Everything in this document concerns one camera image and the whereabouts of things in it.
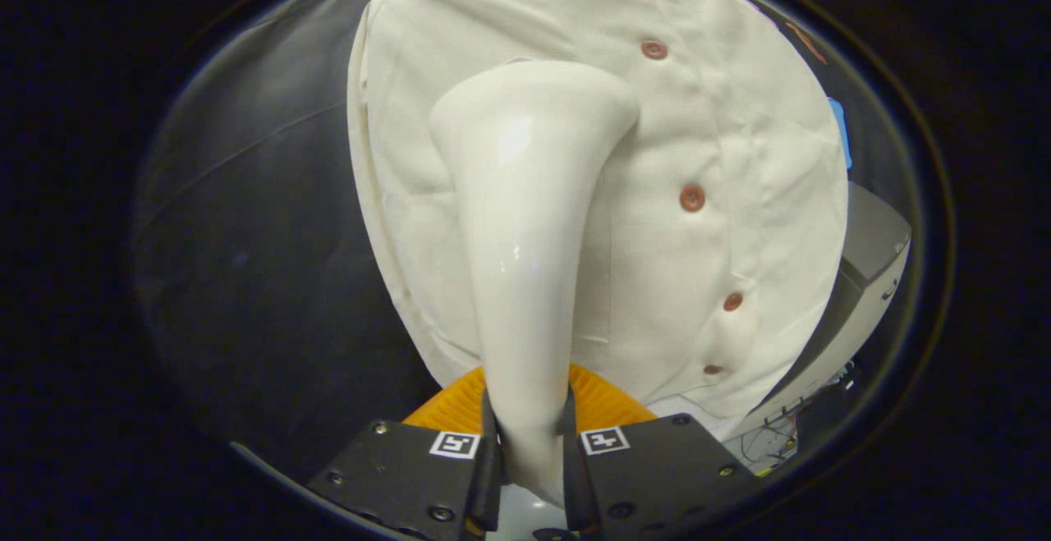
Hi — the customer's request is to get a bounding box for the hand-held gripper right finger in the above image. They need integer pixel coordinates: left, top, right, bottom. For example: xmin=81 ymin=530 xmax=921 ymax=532
xmin=561 ymin=362 xmax=766 ymax=541

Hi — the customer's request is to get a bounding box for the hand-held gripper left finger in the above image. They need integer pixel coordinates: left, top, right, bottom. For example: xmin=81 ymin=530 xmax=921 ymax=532
xmin=305 ymin=364 xmax=506 ymax=541

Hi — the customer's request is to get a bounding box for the bundle of thin cables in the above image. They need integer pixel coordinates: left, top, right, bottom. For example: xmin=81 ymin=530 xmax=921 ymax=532
xmin=739 ymin=363 xmax=861 ymax=478

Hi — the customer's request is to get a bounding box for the cream button shirt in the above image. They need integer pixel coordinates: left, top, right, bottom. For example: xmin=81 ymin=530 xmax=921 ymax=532
xmin=347 ymin=0 xmax=850 ymax=420

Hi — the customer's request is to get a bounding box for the white cabinet with grey top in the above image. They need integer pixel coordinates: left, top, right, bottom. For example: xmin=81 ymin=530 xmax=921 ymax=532
xmin=727 ymin=181 xmax=913 ymax=443

